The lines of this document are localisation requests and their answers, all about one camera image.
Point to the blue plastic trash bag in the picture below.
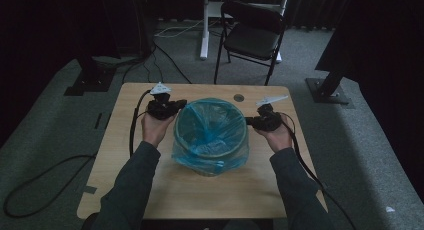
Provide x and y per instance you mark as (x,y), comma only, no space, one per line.
(210,130)

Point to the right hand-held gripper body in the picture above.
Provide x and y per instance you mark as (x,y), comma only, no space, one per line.
(268,121)

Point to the grey tape piece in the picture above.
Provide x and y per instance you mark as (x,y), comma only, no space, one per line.
(90,190)

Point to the black tape strip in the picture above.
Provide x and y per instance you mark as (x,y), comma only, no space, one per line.
(98,120)

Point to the black folding chair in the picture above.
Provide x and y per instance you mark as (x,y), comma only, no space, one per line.
(253,40)

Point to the white paper scrap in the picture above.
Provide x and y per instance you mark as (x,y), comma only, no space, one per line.
(390,209)

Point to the white desk frame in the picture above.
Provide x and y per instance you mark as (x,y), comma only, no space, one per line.
(204,30)

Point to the person's left hand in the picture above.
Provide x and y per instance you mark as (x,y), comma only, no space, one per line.
(155,131)

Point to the black curtain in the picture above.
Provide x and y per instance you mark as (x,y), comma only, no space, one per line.
(40,30)
(386,56)

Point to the person's right hand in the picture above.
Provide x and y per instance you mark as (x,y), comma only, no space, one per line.
(278,140)

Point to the black stand with square base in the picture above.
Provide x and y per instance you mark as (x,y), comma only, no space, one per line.
(90,80)

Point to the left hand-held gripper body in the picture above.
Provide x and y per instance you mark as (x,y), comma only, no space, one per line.
(160,108)

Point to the metal stand with bolted base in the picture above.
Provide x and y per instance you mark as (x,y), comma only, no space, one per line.
(328,90)

